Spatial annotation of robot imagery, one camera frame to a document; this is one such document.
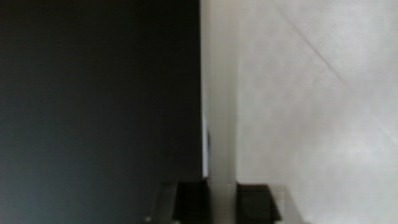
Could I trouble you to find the white desk top tray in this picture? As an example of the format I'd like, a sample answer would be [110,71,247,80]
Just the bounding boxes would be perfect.
[200,0,398,224]

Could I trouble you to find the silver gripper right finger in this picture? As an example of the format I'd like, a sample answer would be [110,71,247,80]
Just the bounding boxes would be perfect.
[236,183,307,224]

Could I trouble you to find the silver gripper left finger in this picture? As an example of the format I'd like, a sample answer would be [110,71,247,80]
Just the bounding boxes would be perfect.
[143,179,211,224]

